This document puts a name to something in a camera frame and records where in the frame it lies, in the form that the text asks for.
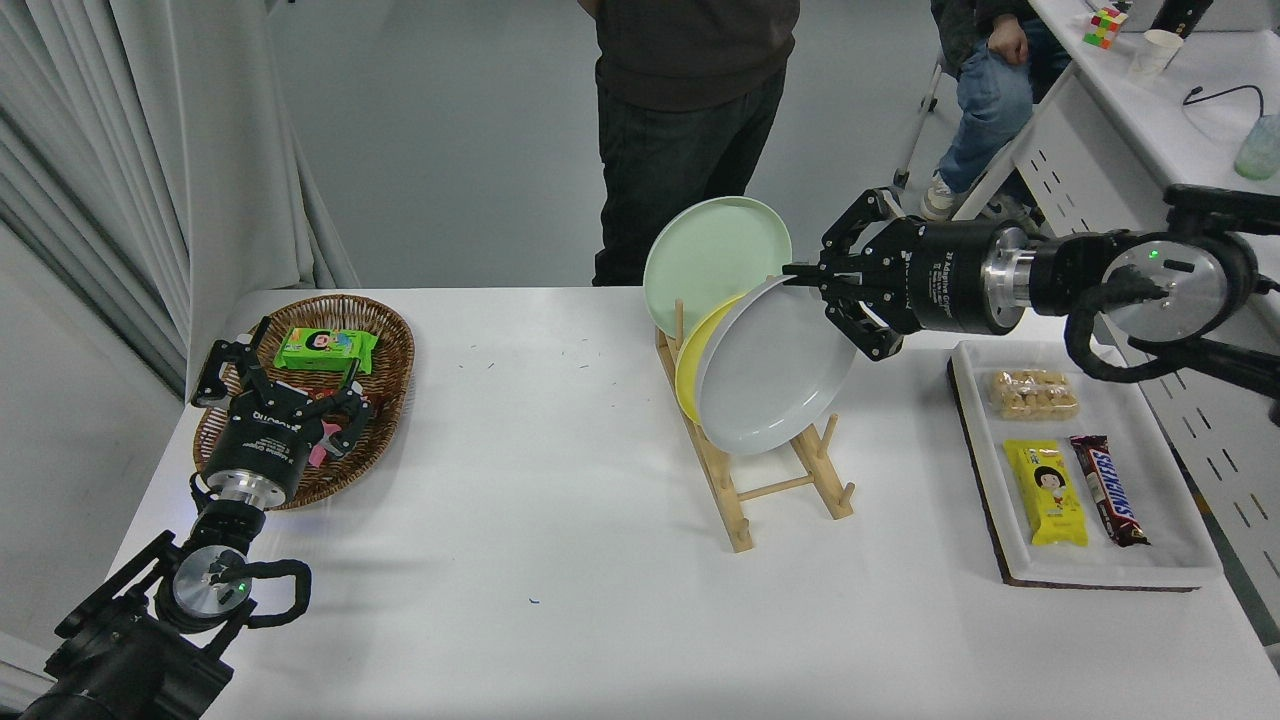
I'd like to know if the standing person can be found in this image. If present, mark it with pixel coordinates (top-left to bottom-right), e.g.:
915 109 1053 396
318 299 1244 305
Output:
578 0 801 288

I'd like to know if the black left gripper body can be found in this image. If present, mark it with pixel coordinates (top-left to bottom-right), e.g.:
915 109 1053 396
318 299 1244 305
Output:
204 390 325 485

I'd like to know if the white tray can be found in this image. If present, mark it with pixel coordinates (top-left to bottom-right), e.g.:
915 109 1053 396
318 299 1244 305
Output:
948 340 1225 589

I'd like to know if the seated person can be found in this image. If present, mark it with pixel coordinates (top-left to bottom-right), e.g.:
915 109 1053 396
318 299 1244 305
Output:
920 0 1076 236

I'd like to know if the black desk cable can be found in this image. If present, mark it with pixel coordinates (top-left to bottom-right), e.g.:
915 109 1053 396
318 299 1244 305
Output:
1183 85 1267 126

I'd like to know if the clear nut bar packet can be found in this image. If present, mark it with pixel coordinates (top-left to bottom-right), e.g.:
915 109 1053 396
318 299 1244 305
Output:
990 368 1081 421

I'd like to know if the white paper cup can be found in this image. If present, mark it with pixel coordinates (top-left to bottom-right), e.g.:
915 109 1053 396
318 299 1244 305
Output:
1128 30 1186 81

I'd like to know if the colourful puzzle cube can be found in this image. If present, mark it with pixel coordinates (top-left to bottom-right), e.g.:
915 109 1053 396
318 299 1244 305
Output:
1083 8 1131 49

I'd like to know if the green snack pack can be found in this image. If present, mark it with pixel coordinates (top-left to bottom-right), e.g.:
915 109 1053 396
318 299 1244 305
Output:
274 326 379 375

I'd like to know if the pale green plate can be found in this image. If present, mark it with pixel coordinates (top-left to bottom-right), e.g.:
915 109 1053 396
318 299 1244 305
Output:
642 196 793 336

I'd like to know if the white perforated side desk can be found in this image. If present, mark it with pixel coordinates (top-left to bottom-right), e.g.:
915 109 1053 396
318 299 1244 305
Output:
1010 0 1280 581

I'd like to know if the seated person's hand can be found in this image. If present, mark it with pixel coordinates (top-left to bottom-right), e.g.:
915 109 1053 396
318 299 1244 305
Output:
988 17 1031 67

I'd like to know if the brown wicker basket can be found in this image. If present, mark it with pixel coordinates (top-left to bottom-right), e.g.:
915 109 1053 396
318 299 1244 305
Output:
193 294 416 511

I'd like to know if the wooden plate rack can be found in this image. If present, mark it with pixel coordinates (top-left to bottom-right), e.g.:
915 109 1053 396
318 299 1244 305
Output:
655 272 857 553

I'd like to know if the brown Snickers bar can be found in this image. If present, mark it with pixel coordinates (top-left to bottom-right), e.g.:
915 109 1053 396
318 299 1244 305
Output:
1070 434 1151 548

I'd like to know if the yellow snack bar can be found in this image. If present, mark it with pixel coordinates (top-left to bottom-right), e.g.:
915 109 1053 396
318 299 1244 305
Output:
1003 440 1089 548

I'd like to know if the yellow plate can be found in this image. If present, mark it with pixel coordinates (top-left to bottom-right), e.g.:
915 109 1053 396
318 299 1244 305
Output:
675 295 747 426

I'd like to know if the grey curtain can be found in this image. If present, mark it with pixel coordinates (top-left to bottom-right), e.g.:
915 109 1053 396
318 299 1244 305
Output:
0 0 361 401

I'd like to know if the grey plate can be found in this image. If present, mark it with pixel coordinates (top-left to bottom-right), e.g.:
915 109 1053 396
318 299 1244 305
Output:
696 274 859 457

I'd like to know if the black desk object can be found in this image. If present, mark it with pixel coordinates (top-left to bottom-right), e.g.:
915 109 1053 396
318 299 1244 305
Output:
1150 0 1217 39

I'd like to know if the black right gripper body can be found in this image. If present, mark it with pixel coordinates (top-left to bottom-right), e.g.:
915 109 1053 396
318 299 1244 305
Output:
890 220 996 336

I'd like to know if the white wheeled chair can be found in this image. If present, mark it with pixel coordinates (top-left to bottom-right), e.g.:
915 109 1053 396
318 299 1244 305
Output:
893 60 1076 226

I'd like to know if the green translucent cup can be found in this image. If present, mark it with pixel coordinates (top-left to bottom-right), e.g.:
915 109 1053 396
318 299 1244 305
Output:
1233 115 1280 182

